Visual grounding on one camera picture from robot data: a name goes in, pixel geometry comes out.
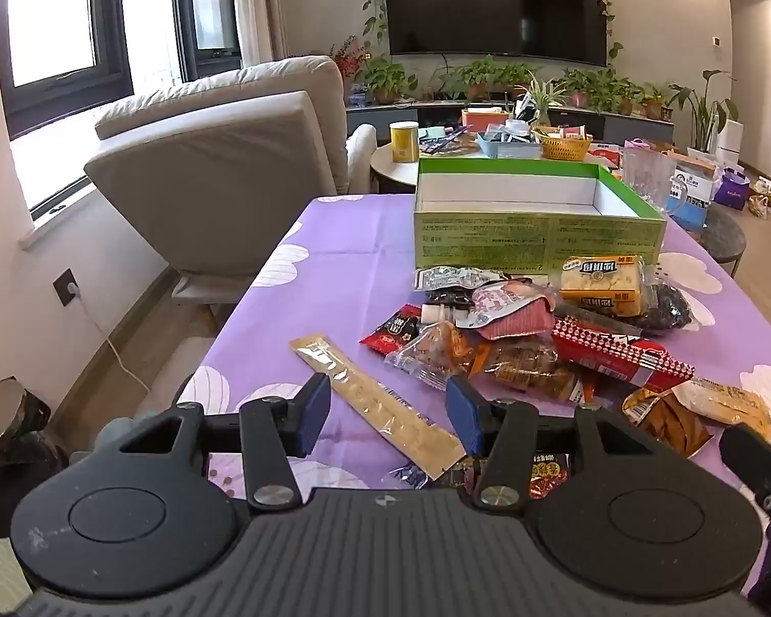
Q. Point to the yellow woven basket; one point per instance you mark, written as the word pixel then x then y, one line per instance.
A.
pixel 556 145

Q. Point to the wall power socket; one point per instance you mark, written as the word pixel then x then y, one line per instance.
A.
pixel 66 288

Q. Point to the red chips bag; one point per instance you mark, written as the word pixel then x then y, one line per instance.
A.
pixel 640 362

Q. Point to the purple gift bag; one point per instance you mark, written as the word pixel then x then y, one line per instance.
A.
pixel 733 189

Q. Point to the round white coffee table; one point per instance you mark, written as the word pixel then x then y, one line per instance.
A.
pixel 401 176

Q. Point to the grey blue storage tray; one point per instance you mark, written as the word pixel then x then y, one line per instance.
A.
pixel 499 146

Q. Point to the triangular clear snack packet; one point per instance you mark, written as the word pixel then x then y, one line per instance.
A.
pixel 439 352

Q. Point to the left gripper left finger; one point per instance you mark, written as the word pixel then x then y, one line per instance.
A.
pixel 271 431

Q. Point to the clear packet with bun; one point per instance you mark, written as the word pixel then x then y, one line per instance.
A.
pixel 442 277

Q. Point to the yellow canister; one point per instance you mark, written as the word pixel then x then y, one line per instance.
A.
pixel 404 141

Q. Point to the orange round jelly cup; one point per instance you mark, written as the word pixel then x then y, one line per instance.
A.
pixel 548 472

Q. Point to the dark round side table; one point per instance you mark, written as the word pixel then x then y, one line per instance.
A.
pixel 723 239

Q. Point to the yellow brown snack bag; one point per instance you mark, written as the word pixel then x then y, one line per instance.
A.
pixel 678 417

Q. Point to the clear glass mug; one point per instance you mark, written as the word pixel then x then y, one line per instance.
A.
pixel 653 176

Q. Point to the green cardboard box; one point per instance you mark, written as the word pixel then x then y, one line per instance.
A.
pixel 527 216

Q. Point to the brown biscuits clear packet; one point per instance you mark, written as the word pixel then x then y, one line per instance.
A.
pixel 531 365

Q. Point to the small red snack packet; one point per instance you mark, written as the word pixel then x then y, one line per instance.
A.
pixel 396 332

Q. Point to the blue white carton box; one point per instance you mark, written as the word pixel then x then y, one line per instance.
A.
pixel 691 194

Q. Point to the long gold snack stick packet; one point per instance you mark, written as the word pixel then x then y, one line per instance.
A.
pixel 431 448

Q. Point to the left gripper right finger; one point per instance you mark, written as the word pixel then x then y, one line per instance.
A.
pixel 502 435

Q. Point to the yellow cracker packet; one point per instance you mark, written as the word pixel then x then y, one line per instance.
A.
pixel 612 285

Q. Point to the beige sofa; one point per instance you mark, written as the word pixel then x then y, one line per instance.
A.
pixel 212 173

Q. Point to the black wall television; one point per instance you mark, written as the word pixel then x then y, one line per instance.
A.
pixel 565 30

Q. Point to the dark seaweed snack packet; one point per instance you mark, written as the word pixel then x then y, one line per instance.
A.
pixel 665 309

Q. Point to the pink white snack pouch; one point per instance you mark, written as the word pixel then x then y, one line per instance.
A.
pixel 510 309

